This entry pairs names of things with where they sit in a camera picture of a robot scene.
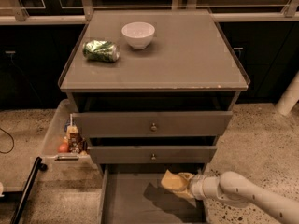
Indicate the clear plastic storage bin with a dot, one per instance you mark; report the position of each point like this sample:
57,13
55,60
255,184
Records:
55,136

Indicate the black metal stand leg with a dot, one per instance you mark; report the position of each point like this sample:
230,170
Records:
37,166

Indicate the yellow sponge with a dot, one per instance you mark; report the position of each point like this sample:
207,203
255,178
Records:
174,182

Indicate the crushed green soda can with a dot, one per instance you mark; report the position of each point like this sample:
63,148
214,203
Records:
101,51

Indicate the grey top drawer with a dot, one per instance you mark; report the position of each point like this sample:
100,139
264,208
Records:
152,124

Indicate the brown snack bag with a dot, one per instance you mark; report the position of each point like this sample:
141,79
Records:
75,141

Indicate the white ceramic bowl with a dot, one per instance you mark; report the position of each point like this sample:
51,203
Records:
138,34

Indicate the grey middle drawer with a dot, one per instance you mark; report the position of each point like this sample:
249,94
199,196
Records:
152,154

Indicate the grey drawer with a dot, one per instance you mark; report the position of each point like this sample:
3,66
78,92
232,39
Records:
152,154
152,124
133,194

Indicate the grey drawer cabinet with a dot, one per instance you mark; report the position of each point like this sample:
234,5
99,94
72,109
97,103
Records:
188,66

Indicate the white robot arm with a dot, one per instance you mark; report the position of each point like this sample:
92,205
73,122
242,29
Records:
233,188

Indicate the red round fruit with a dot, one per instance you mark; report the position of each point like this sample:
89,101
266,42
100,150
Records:
63,148

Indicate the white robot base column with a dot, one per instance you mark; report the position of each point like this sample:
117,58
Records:
289,98

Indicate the grey bottom drawer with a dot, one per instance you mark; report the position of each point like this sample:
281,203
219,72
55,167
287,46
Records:
133,194

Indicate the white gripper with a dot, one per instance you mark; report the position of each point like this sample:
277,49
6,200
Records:
195,185

